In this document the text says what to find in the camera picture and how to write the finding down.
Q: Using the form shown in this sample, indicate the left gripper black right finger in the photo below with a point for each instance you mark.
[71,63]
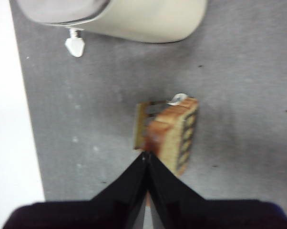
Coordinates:
[181,212]

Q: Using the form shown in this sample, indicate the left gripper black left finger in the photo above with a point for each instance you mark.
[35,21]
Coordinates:
[115,212]

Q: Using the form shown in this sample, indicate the brown toasted bread slice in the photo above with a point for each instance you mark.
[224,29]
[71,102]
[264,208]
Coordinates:
[172,133]

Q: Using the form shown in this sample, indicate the silver metal toast rack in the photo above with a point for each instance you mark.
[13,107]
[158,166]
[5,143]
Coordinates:
[141,124]

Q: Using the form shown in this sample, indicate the cream toaster with chrome top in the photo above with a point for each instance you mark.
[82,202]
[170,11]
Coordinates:
[138,19]

